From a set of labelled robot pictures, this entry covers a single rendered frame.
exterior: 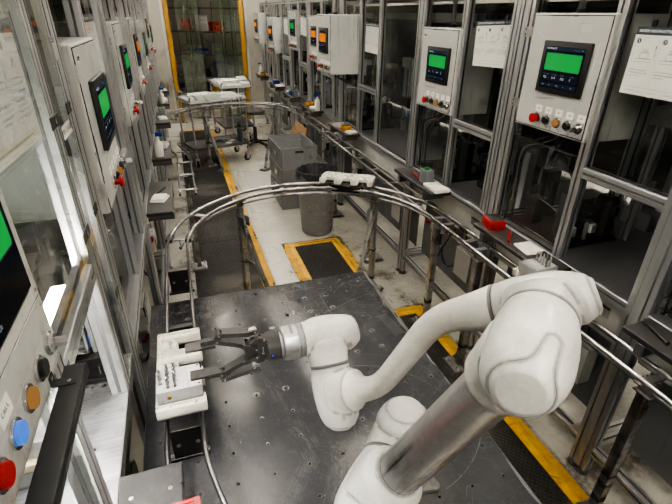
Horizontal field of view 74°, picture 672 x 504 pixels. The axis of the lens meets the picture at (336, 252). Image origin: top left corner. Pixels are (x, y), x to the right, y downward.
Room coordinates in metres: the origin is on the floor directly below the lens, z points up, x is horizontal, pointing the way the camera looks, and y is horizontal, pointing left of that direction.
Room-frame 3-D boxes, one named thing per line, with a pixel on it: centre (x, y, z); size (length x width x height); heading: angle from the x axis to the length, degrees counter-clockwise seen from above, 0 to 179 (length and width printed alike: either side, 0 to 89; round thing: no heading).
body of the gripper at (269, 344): (0.89, 0.19, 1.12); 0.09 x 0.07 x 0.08; 109
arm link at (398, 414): (0.85, -0.19, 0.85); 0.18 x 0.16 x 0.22; 151
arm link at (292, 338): (0.91, 0.12, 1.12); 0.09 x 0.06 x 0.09; 19
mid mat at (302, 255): (3.26, 0.08, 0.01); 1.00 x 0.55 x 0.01; 19
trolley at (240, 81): (7.65, 1.73, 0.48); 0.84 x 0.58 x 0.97; 27
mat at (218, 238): (5.35, 1.59, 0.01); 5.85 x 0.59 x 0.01; 19
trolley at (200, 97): (6.31, 1.70, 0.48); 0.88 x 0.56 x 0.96; 127
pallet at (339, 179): (2.97, -0.07, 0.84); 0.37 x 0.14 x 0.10; 77
